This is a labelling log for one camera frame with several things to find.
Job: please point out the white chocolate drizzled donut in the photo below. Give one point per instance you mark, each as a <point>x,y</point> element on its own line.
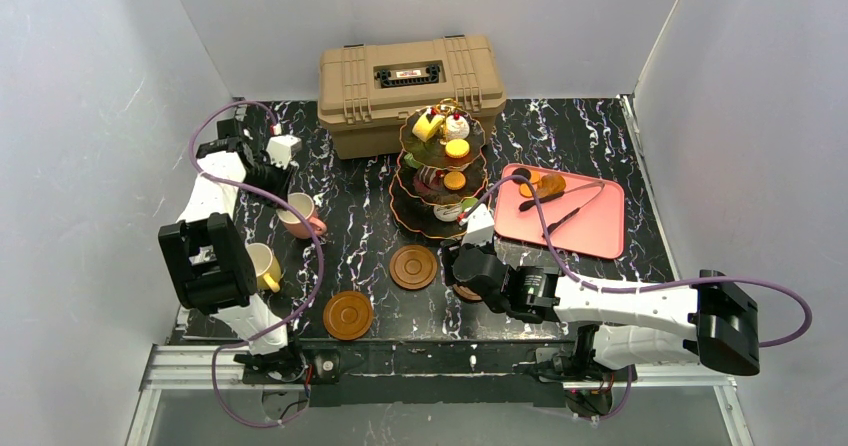
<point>448,213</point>

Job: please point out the chocolate layered cake slice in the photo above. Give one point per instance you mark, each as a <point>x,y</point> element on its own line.
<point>428,179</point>

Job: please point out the yellow dotted biscuit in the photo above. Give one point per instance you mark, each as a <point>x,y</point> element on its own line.
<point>454,180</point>
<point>457,149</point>

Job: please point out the black three tier cake stand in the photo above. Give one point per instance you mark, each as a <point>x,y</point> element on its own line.
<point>412,209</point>

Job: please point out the green macaron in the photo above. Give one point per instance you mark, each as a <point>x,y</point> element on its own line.
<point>468,203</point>

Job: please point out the green layered cake slice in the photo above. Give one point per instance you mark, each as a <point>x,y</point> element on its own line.
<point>410,161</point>

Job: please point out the wooden coaster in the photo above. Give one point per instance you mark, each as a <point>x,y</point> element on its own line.
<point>466,294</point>
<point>413,267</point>

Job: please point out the yellow roll cake with cherry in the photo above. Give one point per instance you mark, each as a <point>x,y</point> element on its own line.
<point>428,126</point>

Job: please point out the grey powdered cake ball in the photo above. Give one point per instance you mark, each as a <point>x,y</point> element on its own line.
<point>455,127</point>

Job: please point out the pink mug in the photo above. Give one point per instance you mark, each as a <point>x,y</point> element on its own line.
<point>301,219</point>

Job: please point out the yellow mug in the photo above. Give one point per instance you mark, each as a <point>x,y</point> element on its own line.
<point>266,267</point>

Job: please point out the pink serving tray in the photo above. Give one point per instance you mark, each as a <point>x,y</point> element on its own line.
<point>598,230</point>

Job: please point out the metal tongs black handle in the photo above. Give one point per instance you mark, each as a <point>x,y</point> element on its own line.
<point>574,200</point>

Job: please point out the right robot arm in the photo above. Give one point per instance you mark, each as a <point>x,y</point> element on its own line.
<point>712,322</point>

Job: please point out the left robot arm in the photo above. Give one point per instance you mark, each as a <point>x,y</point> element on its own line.
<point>207,260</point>

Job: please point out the black sandwich cookie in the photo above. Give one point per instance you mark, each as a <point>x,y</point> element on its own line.
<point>521,176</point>

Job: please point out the brown bread bun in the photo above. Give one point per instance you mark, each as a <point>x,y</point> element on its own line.
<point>550,184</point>

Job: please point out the tan plastic toolbox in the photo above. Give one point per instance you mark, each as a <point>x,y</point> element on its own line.
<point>367,92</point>

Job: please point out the stack of wooden coasters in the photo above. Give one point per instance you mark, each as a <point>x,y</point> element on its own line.
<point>348,315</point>

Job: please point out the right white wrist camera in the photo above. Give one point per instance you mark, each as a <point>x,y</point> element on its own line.
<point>479,226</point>

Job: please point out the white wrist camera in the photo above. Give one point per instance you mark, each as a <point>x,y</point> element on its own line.
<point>281,148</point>
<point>479,226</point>

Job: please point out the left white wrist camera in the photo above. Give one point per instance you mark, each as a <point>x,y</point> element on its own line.
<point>281,148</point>

